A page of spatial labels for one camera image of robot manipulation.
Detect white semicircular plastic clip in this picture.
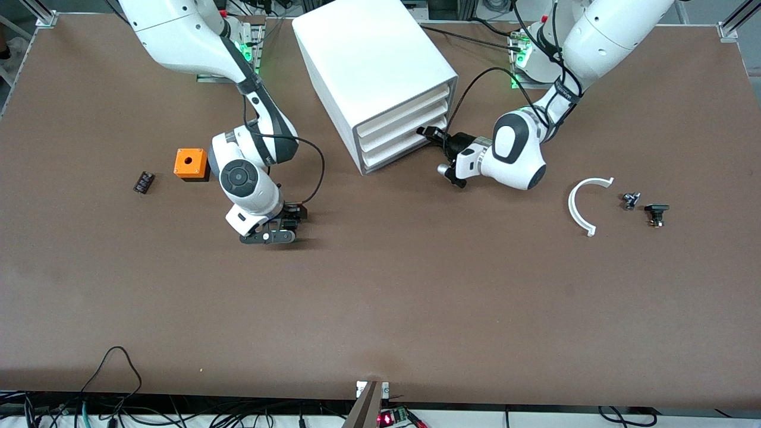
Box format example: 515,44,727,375
568,177,615,237

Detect circuit board with red light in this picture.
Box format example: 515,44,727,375
378,407,429,428

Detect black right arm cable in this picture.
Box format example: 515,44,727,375
243,95,326,206

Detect orange button enclosure box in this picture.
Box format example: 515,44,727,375
174,148,212,182

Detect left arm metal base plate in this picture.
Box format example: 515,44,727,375
508,30,562,91

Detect black cable on table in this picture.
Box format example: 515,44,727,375
419,24,524,52

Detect thin black looped cable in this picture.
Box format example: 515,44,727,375
80,347,143,411

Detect black capped switch part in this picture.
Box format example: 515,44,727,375
644,203,671,228

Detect grey camera mount beam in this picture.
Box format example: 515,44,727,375
342,380,390,428

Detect tangled black cable bundle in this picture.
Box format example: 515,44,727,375
0,391,351,428

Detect black curved cable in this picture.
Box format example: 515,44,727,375
598,406,661,427

